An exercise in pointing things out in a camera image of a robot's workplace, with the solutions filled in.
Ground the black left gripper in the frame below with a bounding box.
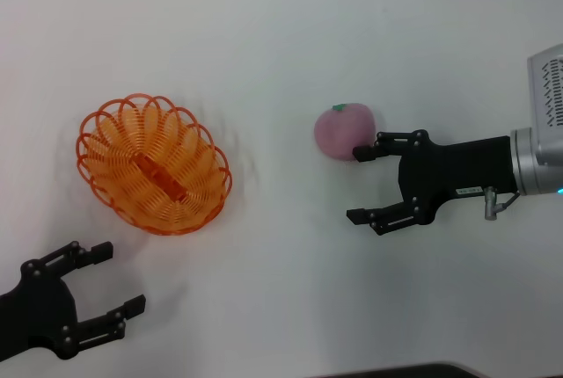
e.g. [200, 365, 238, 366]
[0, 240, 147, 361]

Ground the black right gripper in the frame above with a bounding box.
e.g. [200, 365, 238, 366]
[346, 129, 521, 237]

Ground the pink plush peach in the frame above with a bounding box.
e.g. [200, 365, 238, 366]
[313, 102, 377, 163]

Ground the orange wire oval basket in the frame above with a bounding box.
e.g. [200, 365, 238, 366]
[75, 92, 233, 236]

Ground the dark rounded base edge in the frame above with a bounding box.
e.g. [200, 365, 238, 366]
[303, 362, 485, 378]

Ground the grey gripper cable with connectors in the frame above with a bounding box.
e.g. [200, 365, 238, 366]
[483, 185, 521, 222]

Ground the right silver camera housing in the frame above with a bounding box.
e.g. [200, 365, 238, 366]
[526, 43, 563, 129]

